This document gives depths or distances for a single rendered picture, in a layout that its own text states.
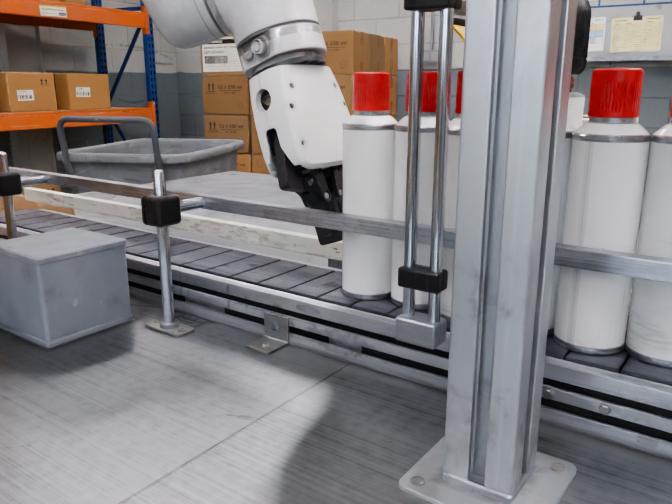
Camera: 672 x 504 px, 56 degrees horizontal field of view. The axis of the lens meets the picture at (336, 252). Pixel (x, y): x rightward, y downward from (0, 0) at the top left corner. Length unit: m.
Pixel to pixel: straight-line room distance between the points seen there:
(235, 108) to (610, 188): 3.85
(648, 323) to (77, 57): 5.62
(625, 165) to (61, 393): 0.46
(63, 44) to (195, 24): 5.20
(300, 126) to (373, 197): 0.09
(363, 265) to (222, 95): 3.75
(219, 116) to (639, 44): 2.79
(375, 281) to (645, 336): 0.23
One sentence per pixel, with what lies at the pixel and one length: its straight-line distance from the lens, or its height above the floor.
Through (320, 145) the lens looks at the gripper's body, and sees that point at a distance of 0.59.
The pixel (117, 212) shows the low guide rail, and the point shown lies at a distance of 0.93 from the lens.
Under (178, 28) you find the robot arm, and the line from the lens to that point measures 0.65.
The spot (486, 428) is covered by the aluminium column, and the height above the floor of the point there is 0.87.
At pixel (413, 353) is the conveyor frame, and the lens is 0.54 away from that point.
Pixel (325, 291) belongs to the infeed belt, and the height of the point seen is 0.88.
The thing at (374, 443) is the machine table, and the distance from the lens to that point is 0.46.
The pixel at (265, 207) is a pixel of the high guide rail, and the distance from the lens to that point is 0.61.
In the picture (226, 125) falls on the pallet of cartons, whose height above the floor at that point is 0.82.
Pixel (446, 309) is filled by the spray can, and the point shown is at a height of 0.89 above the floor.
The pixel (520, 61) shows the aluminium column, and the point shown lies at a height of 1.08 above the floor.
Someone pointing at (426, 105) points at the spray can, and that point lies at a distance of 0.54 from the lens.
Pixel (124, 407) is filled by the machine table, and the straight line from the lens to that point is 0.53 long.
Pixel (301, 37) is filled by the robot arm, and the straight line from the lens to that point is 0.61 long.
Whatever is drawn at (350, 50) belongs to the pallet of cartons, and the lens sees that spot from 3.87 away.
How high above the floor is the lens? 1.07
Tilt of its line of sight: 15 degrees down
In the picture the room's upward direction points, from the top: straight up
